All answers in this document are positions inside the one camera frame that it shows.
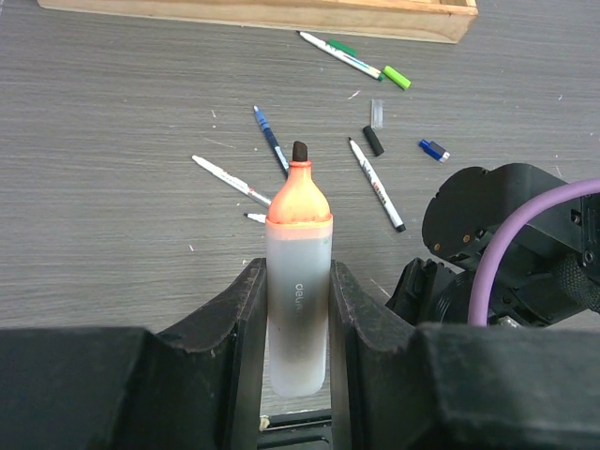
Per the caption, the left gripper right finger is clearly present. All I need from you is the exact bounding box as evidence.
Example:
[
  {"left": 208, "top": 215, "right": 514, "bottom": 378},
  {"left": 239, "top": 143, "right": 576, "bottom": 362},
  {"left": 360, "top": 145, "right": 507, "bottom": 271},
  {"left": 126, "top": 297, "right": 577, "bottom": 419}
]
[{"left": 329, "top": 262, "right": 599, "bottom": 449}]

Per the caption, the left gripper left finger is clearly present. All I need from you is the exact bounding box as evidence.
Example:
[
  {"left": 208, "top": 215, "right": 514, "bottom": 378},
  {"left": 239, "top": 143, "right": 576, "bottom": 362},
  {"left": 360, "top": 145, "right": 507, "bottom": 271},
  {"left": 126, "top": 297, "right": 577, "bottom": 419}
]
[{"left": 1, "top": 259, "right": 266, "bottom": 449}]

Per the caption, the translucent highlighter body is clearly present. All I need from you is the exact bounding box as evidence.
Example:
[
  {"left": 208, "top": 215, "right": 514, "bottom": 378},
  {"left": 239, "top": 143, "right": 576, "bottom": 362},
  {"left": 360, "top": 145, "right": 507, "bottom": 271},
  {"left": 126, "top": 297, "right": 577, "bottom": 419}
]
[{"left": 265, "top": 141, "right": 333, "bottom": 398}]

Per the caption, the black white marker pen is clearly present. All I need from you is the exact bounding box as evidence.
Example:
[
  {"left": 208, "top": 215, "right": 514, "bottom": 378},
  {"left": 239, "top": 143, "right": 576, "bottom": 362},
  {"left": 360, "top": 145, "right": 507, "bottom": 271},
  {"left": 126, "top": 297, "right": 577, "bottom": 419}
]
[{"left": 348, "top": 137, "right": 406, "bottom": 233}]

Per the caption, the white pen black tip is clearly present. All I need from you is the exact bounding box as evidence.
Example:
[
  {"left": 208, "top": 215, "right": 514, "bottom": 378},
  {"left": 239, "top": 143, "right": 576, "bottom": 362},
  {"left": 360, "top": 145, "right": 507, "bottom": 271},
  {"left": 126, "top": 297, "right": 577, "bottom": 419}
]
[{"left": 244, "top": 213, "right": 266, "bottom": 224}]

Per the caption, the white pen green tip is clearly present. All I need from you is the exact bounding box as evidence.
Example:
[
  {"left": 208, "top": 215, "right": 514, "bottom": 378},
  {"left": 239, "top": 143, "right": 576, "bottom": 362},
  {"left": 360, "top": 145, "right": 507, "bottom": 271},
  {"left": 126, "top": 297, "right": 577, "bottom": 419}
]
[{"left": 191, "top": 155, "right": 272, "bottom": 207}]

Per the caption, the blue silver pen cap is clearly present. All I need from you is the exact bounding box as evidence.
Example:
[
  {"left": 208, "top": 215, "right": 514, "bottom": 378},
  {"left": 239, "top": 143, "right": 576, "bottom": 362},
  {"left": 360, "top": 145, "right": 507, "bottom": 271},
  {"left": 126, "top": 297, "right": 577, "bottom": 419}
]
[{"left": 418, "top": 140, "right": 450, "bottom": 163}]

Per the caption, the black pen cap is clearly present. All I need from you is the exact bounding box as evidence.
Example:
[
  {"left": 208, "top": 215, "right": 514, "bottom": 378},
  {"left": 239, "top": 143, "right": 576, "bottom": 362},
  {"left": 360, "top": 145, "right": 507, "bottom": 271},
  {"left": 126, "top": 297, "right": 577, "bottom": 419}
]
[{"left": 362, "top": 126, "right": 384, "bottom": 157}]

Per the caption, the blue pen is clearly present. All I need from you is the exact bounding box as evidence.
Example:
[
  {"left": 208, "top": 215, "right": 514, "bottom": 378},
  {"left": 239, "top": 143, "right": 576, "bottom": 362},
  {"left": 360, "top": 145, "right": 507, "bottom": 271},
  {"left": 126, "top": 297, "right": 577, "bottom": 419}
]
[{"left": 253, "top": 105, "right": 289, "bottom": 176}]

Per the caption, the clear pen cap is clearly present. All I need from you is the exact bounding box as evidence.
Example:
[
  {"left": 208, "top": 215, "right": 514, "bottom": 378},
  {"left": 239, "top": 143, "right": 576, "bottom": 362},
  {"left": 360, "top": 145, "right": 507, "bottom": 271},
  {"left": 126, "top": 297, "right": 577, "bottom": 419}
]
[{"left": 370, "top": 99, "right": 384, "bottom": 129}]

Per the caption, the light green pen cap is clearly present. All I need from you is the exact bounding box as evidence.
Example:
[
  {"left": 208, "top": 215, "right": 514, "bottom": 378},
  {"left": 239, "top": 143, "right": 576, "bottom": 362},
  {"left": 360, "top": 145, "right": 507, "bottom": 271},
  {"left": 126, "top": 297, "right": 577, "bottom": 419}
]
[{"left": 382, "top": 66, "right": 412, "bottom": 90}]

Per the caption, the wooden clothes rack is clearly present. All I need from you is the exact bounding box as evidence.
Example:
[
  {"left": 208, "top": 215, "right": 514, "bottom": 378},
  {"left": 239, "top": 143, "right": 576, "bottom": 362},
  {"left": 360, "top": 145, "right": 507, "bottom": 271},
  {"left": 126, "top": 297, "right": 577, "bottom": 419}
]
[{"left": 38, "top": 0, "right": 478, "bottom": 43}]

